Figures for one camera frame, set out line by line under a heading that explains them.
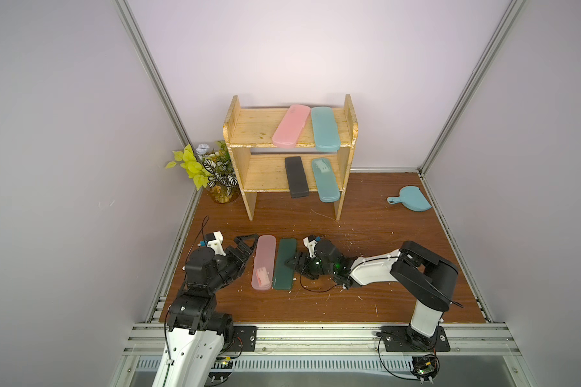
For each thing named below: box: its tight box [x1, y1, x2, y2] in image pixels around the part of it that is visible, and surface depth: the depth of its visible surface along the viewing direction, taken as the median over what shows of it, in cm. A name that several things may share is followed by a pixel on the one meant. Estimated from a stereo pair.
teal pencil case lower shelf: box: [311, 158, 341, 203], surface depth 90 cm
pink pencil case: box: [271, 104, 311, 150], surface depth 75 cm
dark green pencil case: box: [272, 237, 297, 292], surface depth 86 cm
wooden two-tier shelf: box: [222, 94, 360, 221], surface depth 81 cm
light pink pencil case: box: [251, 234, 277, 291], surface depth 89 cm
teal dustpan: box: [386, 185, 432, 213], surface depth 112 cm
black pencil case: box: [284, 155, 310, 199], surface depth 90 cm
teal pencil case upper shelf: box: [311, 106, 342, 153], surface depth 73 cm
